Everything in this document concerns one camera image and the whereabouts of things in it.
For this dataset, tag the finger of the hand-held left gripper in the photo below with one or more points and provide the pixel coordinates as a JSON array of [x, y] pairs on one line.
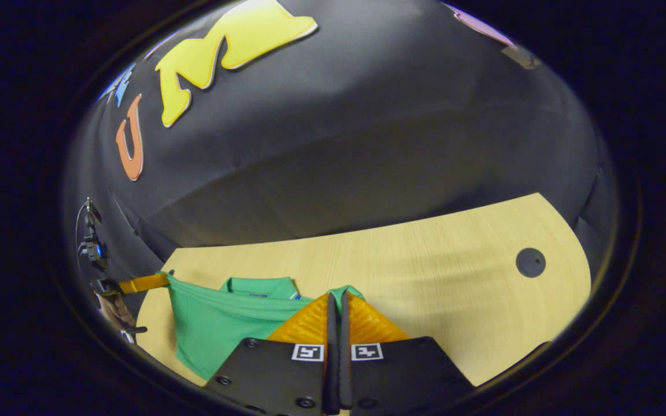
[[145, 282]]

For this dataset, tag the tan tape patch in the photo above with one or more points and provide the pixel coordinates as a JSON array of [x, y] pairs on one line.
[[521, 58]]

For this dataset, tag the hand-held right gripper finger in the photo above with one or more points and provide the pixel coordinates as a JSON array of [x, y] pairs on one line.
[[332, 370], [346, 370]]

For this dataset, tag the green T-shirt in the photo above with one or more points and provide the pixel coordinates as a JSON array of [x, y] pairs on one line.
[[211, 329]]

